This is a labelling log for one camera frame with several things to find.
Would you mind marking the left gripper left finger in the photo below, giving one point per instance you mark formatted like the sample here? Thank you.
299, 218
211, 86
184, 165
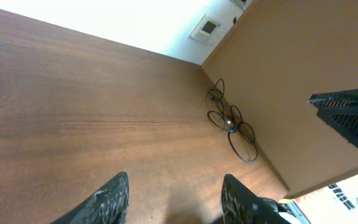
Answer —
108, 205

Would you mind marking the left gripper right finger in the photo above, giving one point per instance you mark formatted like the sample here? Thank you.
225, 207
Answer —
240, 205

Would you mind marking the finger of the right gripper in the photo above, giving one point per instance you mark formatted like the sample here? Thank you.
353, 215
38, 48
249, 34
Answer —
339, 110

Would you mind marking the wall thermostat panel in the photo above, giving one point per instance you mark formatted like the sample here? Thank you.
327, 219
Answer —
205, 29

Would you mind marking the brown partition board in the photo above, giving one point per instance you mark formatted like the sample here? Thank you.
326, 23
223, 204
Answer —
274, 58

